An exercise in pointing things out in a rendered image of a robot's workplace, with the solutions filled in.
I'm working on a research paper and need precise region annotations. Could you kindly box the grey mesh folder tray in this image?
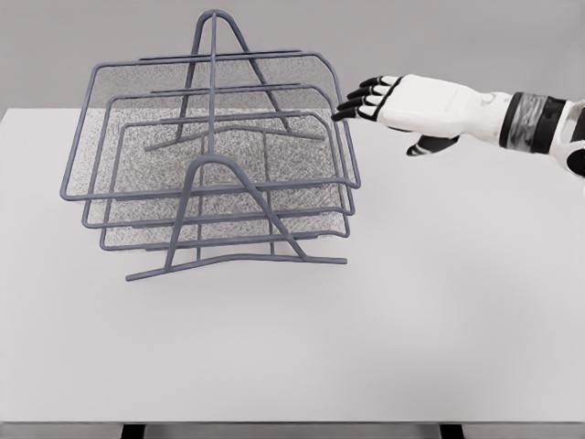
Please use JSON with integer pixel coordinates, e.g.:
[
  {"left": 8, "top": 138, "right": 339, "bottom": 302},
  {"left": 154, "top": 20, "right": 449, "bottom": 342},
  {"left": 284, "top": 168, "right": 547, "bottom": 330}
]
[
  {"left": 98, "top": 109, "right": 354, "bottom": 252},
  {"left": 81, "top": 82, "right": 357, "bottom": 230},
  {"left": 59, "top": 50, "right": 363, "bottom": 203}
]

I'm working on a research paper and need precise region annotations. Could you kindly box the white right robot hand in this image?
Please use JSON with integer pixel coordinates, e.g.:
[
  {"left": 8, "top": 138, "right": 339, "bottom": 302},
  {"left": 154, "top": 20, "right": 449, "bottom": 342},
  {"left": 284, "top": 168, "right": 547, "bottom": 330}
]
[{"left": 330, "top": 73, "right": 479, "bottom": 158}]

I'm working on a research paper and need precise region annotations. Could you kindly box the grey wire rack frame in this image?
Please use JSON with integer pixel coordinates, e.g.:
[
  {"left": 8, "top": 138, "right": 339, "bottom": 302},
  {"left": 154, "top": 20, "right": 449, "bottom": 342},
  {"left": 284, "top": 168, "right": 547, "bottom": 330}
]
[{"left": 124, "top": 9, "right": 349, "bottom": 283}]

